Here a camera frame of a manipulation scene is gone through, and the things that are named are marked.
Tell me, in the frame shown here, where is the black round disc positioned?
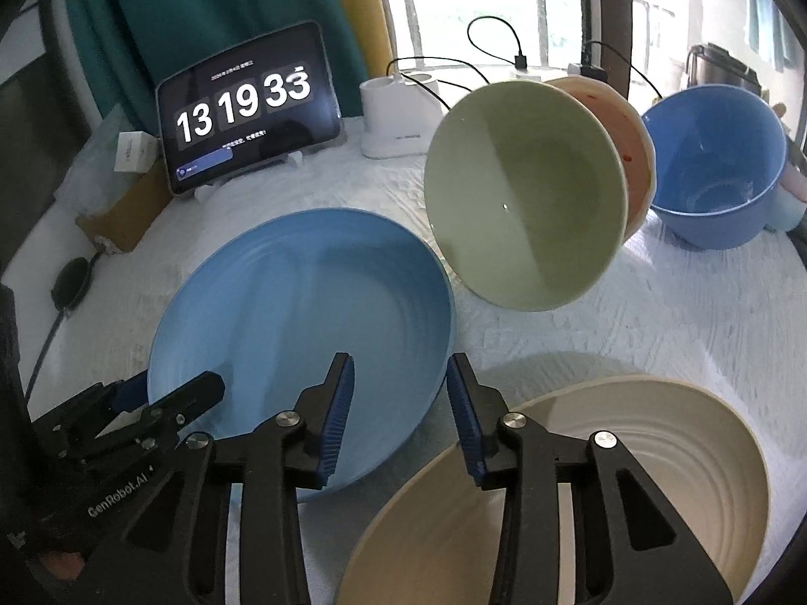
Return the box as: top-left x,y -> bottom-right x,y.
50,257 -> 94,313

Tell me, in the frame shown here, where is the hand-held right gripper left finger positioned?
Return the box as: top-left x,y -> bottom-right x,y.
82,353 -> 357,605

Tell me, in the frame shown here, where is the stainless steel tumbler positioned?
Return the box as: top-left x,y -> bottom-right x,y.
686,43 -> 758,97

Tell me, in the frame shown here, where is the yellow curtain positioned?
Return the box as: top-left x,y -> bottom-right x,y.
318,0 -> 398,120

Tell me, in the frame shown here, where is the white desk lamp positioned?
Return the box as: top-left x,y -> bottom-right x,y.
359,72 -> 450,160

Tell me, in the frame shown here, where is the black charger cable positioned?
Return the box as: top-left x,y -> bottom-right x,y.
468,16 -> 529,72
581,39 -> 664,103

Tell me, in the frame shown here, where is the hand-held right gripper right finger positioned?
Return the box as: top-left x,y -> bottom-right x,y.
446,353 -> 735,605

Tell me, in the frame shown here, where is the white tablet stand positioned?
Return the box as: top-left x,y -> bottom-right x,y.
189,132 -> 348,203

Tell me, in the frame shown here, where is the light blue plate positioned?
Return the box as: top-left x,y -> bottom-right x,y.
146,208 -> 458,505

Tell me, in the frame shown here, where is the clear plastic bag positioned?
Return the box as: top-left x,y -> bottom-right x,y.
56,104 -> 136,203

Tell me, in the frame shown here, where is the dark door frame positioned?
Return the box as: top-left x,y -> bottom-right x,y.
577,0 -> 635,102

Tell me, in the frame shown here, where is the blue bowl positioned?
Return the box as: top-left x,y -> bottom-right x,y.
640,84 -> 789,251

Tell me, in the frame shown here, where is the tablet with clock display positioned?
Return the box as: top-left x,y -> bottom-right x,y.
155,20 -> 344,198

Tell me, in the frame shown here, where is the cardboard box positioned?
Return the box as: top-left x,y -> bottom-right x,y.
76,164 -> 171,253

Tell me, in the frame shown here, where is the light blue lunch box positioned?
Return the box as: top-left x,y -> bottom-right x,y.
766,189 -> 806,232

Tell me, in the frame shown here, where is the green bowl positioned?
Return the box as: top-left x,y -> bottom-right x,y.
424,81 -> 630,313

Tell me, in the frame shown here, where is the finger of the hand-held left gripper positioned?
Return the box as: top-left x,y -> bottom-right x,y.
36,372 -> 151,456
142,372 -> 226,441

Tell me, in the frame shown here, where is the teal curtain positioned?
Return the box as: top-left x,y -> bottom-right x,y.
63,0 -> 370,140

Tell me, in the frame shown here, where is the pink strawberry bowl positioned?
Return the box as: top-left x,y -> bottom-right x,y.
548,74 -> 658,247

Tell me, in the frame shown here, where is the hanging blue towel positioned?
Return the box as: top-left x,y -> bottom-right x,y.
747,0 -> 798,73

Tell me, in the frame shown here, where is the beige plate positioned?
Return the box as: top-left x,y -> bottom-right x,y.
334,375 -> 771,605

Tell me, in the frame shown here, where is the small white box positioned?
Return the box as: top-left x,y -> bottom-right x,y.
114,131 -> 158,174

